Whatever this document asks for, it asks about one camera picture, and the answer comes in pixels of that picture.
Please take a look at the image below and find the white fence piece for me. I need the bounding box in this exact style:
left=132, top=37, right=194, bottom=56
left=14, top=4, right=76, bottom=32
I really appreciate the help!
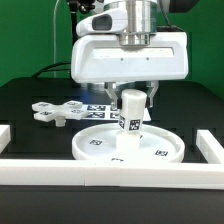
left=0, top=125, right=11, bottom=154
left=196, top=129, right=224, bottom=165

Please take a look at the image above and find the thin white hanging cable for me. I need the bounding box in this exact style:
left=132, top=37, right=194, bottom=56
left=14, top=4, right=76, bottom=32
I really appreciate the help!
left=52, top=0, right=62, bottom=78

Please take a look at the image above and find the black cable bundle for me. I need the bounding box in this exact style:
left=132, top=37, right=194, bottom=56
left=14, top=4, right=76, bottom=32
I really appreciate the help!
left=31, top=60, right=73, bottom=78

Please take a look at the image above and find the white cross-shaped table base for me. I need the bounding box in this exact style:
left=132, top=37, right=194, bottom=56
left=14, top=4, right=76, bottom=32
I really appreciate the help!
left=32, top=100, right=88, bottom=127

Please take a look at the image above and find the white fiducial marker sheet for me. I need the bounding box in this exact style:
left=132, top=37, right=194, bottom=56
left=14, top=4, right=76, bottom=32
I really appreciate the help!
left=78, top=104, right=152, bottom=122

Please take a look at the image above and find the white round table top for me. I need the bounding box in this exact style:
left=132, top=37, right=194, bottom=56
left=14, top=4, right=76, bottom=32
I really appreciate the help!
left=72, top=123, right=185, bottom=163

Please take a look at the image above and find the white left fence piece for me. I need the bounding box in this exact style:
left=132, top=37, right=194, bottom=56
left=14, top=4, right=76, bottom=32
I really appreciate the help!
left=0, top=125, right=11, bottom=154

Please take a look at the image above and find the white front fence rail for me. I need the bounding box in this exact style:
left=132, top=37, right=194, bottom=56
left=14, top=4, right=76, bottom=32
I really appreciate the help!
left=0, top=159, right=224, bottom=190

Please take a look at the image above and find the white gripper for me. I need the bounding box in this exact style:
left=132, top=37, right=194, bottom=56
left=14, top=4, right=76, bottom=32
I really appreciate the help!
left=71, top=32, right=188, bottom=109

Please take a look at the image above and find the white right fence piece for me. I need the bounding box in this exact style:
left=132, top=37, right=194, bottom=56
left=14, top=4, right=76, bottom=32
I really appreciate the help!
left=196, top=129, right=224, bottom=165

